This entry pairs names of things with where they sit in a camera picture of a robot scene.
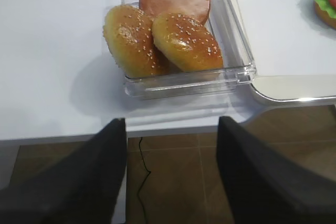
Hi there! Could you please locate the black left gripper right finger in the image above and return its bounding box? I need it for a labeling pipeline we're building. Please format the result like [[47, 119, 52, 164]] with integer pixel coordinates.
[[216, 116, 335, 223]]

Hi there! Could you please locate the sesame bun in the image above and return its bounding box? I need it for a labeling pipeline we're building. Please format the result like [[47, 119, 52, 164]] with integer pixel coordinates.
[[151, 13, 224, 72], [103, 5, 170, 78]]

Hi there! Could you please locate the white serving tray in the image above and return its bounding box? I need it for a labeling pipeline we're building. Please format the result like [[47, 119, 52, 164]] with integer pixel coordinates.
[[231, 0, 335, 106]]

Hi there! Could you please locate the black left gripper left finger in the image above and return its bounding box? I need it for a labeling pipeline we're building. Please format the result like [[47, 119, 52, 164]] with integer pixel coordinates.
[[1, 119, 127, 223]]

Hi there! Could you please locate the right sesame top bun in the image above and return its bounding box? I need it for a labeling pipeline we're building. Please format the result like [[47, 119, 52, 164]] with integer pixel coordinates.
[[151, 13, 224, 72]]

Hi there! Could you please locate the left sesame top bun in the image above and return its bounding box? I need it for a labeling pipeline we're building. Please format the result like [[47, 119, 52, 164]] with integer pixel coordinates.
[[103, 5, 170, 78]]

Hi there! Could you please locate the bottom bun on tray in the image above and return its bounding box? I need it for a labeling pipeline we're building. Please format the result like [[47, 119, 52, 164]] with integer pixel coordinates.
[[314, 2, 336, 29]]

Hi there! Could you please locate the clear bun container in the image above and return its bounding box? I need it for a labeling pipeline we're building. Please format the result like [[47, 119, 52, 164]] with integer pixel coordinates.
[[124, 0, 256, 100]]

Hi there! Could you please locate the thin black floor cable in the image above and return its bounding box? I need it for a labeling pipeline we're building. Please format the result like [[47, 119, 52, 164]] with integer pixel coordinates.
[[136, 137, 152, 224]]

